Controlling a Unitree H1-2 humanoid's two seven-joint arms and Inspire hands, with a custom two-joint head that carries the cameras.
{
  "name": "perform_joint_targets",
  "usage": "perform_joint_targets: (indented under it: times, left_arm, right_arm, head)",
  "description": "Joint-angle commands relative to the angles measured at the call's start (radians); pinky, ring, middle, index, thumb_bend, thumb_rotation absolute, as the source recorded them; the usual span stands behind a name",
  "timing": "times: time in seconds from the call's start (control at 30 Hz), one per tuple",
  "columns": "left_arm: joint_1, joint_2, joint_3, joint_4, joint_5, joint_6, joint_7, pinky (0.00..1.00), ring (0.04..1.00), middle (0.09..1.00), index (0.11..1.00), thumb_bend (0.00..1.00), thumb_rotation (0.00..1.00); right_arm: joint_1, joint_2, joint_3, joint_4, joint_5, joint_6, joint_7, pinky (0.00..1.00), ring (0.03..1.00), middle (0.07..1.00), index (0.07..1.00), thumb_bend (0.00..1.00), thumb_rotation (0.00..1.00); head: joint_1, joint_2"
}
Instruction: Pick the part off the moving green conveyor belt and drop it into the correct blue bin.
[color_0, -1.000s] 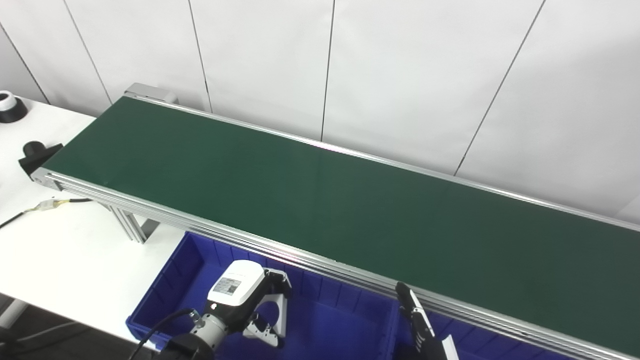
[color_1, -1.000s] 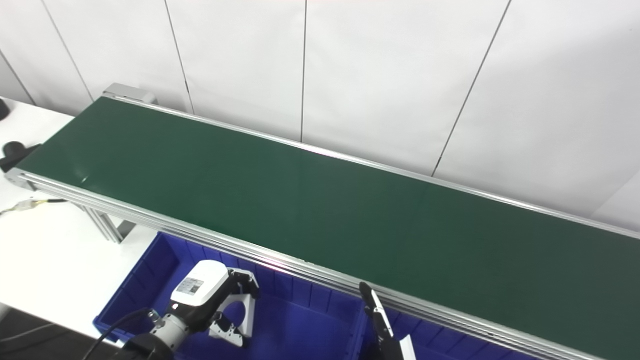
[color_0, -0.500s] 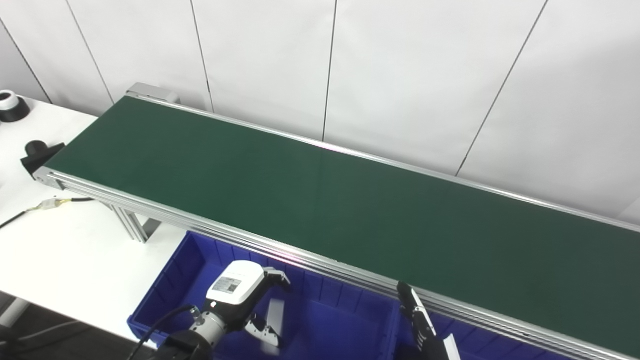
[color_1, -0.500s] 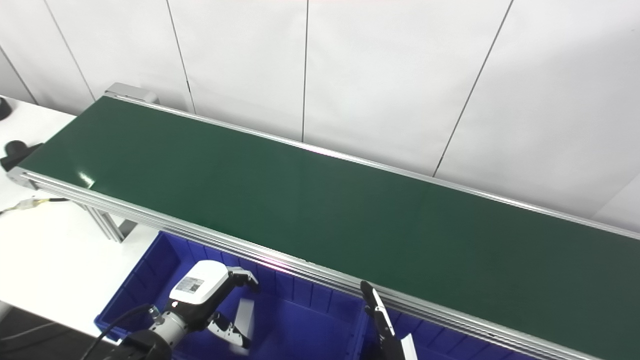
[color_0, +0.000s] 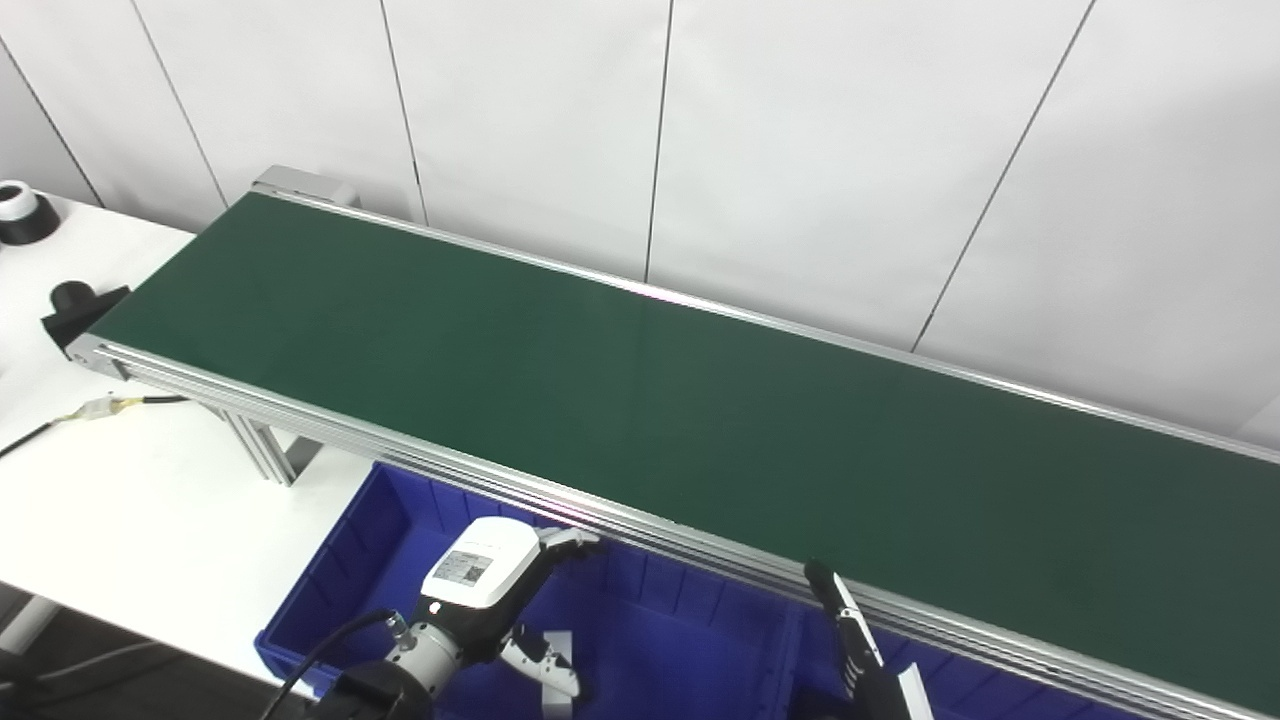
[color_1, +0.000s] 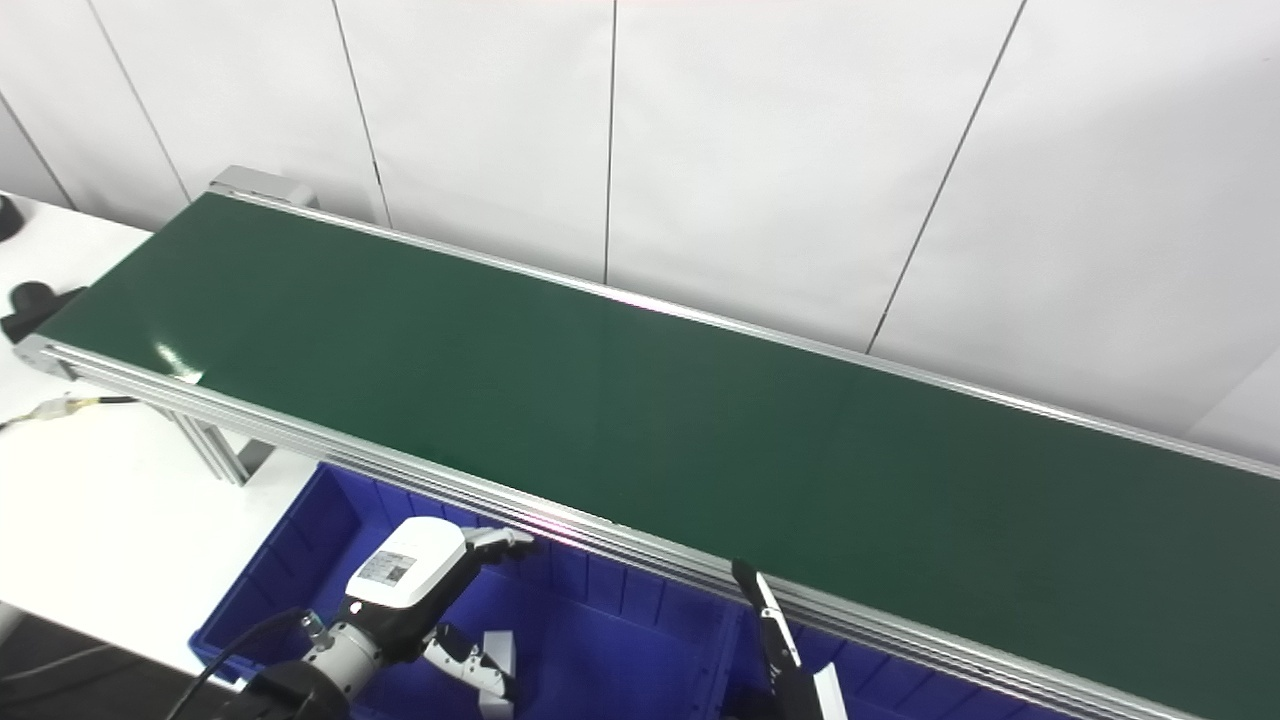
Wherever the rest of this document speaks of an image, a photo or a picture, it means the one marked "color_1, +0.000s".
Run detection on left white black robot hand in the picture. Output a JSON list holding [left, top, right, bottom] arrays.
[[343, 517, 537, 702]]

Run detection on grey conveyor motor housing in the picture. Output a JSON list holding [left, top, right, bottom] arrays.
[[208, 165, 319, 209]]

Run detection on aluminium conveyor leg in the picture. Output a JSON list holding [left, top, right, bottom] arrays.
[[150, 405, 277, 487]]

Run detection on white square part round hole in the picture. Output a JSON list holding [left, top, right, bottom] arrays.
[[478, 630, 517, 720]]

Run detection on blue plastic bin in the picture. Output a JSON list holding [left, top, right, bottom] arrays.
[[725, 600, 1101, 720], [190, 462, 749, 720]]

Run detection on grey floor cable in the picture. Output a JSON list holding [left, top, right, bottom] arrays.
[[0, 640, 117, 691]]

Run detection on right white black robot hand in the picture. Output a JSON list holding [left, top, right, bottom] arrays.
[[732, 558, 851, 720]]

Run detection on black cable yellow connector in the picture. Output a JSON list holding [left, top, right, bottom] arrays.
[[0, 395, 139, 432]]

